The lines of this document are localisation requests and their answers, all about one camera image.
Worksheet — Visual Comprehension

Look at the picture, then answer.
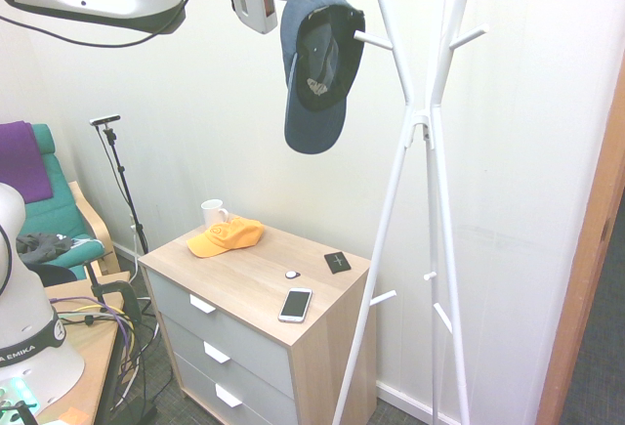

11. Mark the dark grey garment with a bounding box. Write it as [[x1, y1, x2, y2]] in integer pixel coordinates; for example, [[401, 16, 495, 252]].
[[12, 232, 74, 266]]

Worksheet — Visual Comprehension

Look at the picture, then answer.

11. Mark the purple cloth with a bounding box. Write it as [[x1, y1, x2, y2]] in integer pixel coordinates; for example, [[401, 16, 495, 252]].
[[0, 120, 54, 204]]

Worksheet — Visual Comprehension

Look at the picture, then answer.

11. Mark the black metal clamp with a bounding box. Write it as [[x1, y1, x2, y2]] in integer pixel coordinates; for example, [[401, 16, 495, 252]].
[[83, 261, 144, 329]]

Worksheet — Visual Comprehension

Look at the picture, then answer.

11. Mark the navy blue baseball cap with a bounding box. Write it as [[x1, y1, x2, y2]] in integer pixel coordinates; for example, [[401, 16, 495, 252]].
[[279, 0, 366, 155]]

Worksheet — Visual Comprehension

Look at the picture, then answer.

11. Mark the purple cable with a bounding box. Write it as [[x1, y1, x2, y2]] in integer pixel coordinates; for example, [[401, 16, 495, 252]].
[[72, 306, 141, 373]]

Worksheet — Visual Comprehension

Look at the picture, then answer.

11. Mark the black camera stand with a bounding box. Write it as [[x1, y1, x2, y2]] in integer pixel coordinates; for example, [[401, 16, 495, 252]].
[[100, 125, 150, 256]]

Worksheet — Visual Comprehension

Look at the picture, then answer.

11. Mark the wooden door frame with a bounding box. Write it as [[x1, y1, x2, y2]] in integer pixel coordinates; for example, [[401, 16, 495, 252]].
[[534, 61, 625, 425]]

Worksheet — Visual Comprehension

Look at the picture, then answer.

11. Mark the black wallet with cross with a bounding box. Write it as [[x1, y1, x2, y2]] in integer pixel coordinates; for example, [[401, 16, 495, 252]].
[[323, 251, 353, 276]]

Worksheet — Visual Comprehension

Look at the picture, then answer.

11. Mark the white smartphone black screen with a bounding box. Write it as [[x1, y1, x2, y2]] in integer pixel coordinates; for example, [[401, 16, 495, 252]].
[[277, 287, 313, 324]]

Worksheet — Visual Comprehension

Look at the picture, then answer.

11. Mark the orange baseball cap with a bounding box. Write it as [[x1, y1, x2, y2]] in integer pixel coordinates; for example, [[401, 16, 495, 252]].
[[187, 217, 267, 259]]

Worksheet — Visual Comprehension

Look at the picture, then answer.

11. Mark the green wooden armchair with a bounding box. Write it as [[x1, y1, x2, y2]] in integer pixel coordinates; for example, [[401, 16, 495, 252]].
[[0, 123, 118, 279]]

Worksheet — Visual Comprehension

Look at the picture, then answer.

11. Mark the grey drawer white handle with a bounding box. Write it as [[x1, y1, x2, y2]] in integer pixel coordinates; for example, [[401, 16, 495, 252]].
[[173, 352, 299, 425], [159, 312, 298, 425], [145, 267, 295, 402]]

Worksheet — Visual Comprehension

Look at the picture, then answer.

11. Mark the yellow cable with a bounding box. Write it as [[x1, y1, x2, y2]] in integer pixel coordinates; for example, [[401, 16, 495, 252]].
[[51, 299, 136, 351]]

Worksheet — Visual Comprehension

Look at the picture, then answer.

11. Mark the light wood drawer chest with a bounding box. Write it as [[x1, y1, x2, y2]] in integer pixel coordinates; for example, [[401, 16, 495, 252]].
[[138, 222, 378, 425]]

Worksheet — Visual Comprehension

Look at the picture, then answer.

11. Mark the white coat rack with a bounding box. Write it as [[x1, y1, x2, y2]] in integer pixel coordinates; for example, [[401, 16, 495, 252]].
[[331, 0, 490, 425]]

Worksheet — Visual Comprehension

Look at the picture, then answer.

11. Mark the white ceramic mug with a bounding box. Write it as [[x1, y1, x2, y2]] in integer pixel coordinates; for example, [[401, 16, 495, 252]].
[[200, 198, 230, 230]]

